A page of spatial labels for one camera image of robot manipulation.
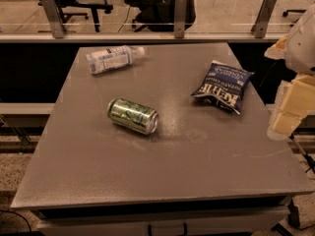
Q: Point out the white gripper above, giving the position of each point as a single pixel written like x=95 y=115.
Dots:
x=302 y=48

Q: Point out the green soda can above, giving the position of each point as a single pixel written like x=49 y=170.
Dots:
x=132 y=115

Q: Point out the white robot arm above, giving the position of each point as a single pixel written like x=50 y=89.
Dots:
x=299 y=54

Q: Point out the blue Kettle chips bag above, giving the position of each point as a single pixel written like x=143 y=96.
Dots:
x=223 y=87

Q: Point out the black office chair right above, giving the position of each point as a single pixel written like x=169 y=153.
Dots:
x=293 y=11

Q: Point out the grey tripod leg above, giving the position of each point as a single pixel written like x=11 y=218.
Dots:
x=309 y=159

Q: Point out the grey table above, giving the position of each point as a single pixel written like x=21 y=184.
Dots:
x=203 y=171

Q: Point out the clear plastic water bottle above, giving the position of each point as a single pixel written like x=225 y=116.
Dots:
x=113 y=58

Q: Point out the metal glass railing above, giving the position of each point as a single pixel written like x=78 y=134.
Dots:
x=140 y=34

